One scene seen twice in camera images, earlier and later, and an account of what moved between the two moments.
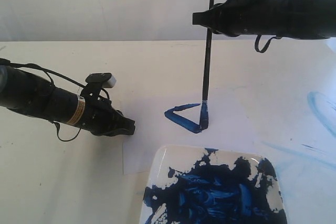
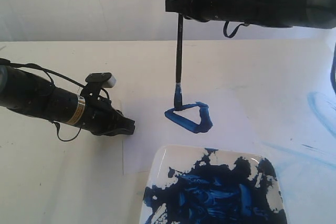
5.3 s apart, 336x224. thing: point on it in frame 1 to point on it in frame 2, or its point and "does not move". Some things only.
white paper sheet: (171, 117) does not move
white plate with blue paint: (192, 185) does not move
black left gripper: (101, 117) does not move
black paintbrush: (204, 119) to (178, 96)
